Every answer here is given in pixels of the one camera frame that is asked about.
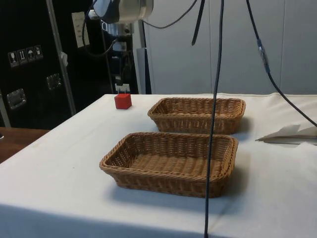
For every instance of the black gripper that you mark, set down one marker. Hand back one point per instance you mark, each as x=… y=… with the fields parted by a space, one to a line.
x=122 y=47

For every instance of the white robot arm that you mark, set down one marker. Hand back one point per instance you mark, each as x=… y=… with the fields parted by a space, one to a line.
x=133 y=10

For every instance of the red cube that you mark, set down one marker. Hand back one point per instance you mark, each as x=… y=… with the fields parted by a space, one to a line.
x=122 y=101

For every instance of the wicker basket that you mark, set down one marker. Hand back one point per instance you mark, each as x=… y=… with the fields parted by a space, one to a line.
x=193 y=111
x=168 y=163

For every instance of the pale grey locker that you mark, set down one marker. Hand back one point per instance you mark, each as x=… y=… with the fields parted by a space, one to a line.
x=178 y=62
x=237 y=49

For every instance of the black cabinet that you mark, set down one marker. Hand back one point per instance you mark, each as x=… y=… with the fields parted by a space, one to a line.
x=29 y=29

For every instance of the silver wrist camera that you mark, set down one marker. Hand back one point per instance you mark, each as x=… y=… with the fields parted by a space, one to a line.
x=119 y=27

